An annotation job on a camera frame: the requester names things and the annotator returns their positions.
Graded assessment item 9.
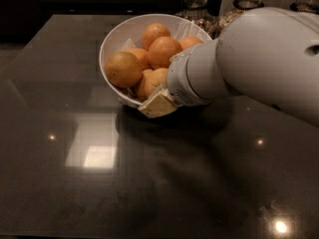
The white bowl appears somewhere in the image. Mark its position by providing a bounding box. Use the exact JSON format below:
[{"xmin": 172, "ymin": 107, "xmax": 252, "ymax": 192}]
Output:
[{"xmin": 99, "ymin": 14, "xmax": 211, "ymax": 109}]

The right back orange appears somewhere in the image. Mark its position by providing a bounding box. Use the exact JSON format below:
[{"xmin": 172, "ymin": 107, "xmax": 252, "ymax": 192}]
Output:
[{"xmin": 179, "ymin": 36, "xmax": 202, "ymax": 50}]

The lower hidden orange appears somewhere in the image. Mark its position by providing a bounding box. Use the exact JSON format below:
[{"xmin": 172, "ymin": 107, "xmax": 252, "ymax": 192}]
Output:
[{"xmin": 134, "ymin": 69, "xmax": 153, "ymax": 102}]

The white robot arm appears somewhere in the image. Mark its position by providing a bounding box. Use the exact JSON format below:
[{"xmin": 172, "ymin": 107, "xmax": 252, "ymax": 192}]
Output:
[{"xmin": 139, "ymin": 7, "xmax": 319, "ymax": 126}]

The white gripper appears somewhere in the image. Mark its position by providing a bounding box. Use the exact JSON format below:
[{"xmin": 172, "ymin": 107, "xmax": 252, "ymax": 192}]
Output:
[{"xmin": 138, "ymin": 40, "xmax": 231, "ymax": 119}]

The white paper bowl liner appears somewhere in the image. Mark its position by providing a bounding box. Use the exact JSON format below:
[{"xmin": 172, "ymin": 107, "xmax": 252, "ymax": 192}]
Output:
[{"xmin": 118, "ymin": 19, "xmax": 208, "ymax": 110}]

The front centre orange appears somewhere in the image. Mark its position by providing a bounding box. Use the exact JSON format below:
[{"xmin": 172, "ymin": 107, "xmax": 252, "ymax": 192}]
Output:
[{"xmin": 145, "ymin": 68, "xmax": 168, "ymax": 97}]

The left orange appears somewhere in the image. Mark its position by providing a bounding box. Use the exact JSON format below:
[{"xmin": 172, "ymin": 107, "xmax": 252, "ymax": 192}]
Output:
[{"xmin": 104, "ymin": 51, "xmax": 143, "ymax": 89}]

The middle glass cereal jar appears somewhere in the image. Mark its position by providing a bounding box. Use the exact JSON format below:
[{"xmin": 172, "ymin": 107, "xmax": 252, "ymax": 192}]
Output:
[{"xmin": 217, "ymin": 0, "xmax": 264, "ymax": 31}]

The top centre orange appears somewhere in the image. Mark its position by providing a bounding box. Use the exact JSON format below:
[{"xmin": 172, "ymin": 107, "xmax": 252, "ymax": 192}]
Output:
[{"xmin": 148, "ymin": 37, "xmax": 182, "ymax": 69}]

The left glass cereal jar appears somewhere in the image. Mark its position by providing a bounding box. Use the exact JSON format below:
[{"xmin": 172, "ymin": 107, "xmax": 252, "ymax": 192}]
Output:
[{"xmin": 176, "ymin": 0, "xmax": 217, "ymax": 38}]

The small middle-left orange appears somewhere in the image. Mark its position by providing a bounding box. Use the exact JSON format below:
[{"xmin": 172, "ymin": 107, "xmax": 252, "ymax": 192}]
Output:
[{"xmin": 129, "ymin": 48, "xmax": 150, "ymax": 70}]

